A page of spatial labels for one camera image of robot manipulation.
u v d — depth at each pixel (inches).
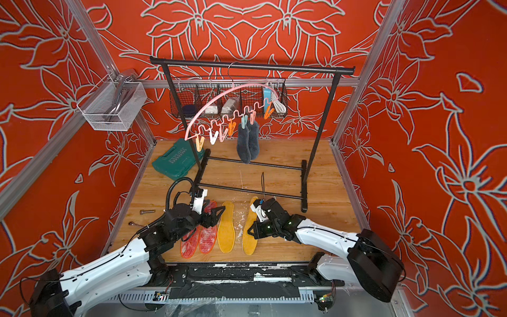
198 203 26.2
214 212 26.9
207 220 27.0
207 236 32.7
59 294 16.2
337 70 21.0
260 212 28.6
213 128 26.5
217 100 24.0
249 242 30.4
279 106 35.3
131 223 34.2
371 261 16.2
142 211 35.3
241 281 28.6
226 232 32.9
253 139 32.9
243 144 33.6
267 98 33.0
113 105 32.8
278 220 25.0
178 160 40.8
